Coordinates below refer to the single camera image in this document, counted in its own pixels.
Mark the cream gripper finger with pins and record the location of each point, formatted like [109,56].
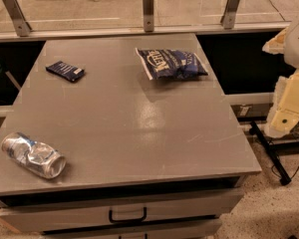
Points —
[284,114]

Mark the blue rxbar blueberry wrapper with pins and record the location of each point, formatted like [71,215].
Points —
[66,71]

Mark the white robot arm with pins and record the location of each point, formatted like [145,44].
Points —
[286,43]

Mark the crushed silver redbull can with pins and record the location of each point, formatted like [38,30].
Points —
[38,157]

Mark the black metal floor stand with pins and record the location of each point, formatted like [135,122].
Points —
[284,177]

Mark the blue chip bag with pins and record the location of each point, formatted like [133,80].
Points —
[173,64]

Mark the grey drawer cabinet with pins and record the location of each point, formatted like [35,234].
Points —
[174,147]

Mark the right metal railing bracket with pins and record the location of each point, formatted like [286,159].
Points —
[229,16]

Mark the metal railing bracket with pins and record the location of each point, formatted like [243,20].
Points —
[148,8]
[229,16]
[21,26]

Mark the middle metal railing bracket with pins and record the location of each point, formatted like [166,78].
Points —
[148,8]

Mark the black lower drawer handle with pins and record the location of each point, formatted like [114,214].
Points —
[134,236]

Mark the black drawer handle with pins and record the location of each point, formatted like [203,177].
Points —
[128,216]
[134,236]

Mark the black upper drawer handle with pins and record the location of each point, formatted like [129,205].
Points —
[128,216]

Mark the left metal railing bracket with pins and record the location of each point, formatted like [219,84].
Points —
[21,26]

